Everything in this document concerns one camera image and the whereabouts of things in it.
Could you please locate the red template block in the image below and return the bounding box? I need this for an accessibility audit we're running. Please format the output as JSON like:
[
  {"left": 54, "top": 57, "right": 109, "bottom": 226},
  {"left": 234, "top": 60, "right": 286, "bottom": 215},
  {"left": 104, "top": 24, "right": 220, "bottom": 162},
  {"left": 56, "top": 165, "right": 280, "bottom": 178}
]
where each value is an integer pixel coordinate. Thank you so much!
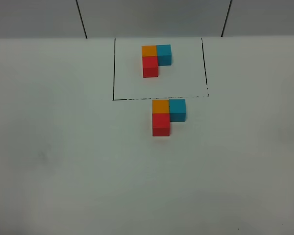
[{"left": 142, "top": 56, "right": 159, "bottom": 78}]

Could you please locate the orange template block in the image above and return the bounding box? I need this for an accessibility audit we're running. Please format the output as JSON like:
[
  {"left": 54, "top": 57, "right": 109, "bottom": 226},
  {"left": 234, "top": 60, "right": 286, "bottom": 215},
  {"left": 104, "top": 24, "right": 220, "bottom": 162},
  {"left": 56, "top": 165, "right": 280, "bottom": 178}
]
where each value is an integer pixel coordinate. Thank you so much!
[{"left": 142, "top": 46, "right": 157, "bottom": 57}]

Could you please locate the blue template block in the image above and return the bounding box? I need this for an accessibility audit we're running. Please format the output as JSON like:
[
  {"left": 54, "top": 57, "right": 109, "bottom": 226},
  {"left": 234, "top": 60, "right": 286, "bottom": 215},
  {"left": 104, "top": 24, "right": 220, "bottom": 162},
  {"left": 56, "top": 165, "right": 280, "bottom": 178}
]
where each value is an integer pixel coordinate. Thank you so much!
[{"left": 156, "top": 45, "right": 172, "bottom": 66}]

